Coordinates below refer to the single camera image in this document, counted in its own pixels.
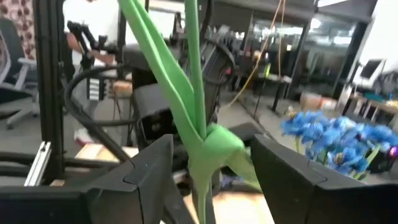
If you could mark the black desk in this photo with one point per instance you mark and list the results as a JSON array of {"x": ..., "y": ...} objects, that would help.
[{"x": 273, "y": 79}]

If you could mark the grey office chair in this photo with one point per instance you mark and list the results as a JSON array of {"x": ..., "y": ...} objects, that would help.
[{"x": 12, "y": 102}]

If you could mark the black frame post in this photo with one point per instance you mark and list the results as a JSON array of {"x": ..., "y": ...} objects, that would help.
[{"x": 49, "y": 77}]

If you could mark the person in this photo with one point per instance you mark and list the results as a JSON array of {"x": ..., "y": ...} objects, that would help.
[{"x": 102, "y": 15}]

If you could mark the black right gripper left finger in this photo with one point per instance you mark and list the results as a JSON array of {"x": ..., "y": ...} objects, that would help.
[{"x": 109, "y": 202}]

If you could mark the green bottle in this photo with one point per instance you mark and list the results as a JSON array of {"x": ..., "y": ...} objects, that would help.
[{"x": 268, "y": 71}]

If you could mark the white storage bin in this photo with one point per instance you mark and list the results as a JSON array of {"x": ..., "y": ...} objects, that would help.
[{"x": 311, "y": 101}]

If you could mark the black background robot arm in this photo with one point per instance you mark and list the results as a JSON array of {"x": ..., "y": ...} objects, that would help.
[{"x": 84, "y": 31}]

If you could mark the yellow artificial tulip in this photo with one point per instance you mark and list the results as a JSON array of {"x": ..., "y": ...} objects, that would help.
[{"x": 214, "y": 149}]

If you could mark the maroon circle-patterned cloth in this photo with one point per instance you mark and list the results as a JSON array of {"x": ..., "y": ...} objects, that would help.
[{"x": 18, "y": 12}]

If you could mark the black diagonal frame brace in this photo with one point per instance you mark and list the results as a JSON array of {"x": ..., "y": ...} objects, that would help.
[{"x": 105, "y": 140}]

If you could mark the orange box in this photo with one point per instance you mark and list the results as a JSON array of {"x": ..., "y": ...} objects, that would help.
[{"x": 329, "y": 104}]

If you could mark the silver aluminium extrusion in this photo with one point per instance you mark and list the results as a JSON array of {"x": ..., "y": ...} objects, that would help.
[{"x": 38, "y": 161}]

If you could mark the grey computer monitor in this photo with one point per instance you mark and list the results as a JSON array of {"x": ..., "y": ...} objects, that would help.
[{"x": 370, "y": 69}]

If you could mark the wooden block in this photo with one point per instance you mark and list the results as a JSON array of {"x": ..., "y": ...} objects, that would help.
[{"x": 122, "y": 89}]

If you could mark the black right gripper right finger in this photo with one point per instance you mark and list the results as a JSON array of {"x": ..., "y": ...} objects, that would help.
[{"x": 326, "y": 202}]

